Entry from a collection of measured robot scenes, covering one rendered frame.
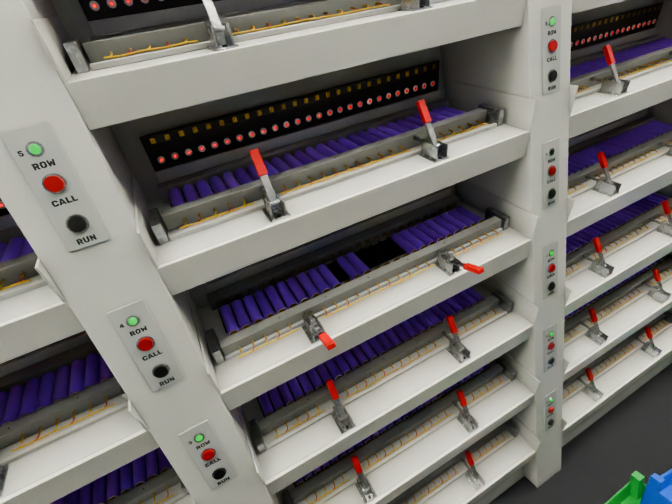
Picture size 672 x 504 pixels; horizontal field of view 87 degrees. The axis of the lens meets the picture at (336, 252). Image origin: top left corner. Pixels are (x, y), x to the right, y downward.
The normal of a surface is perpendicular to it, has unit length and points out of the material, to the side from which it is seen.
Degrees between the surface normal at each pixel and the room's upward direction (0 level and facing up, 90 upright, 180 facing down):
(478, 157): 105
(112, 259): 90
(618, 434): 0
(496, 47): 90
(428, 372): 15
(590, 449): 0
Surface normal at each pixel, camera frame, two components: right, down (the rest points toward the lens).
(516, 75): -0.88, 0.36
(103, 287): 0.41, 0.28
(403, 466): -0.12, -0.78
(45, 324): 0.46, 0.50
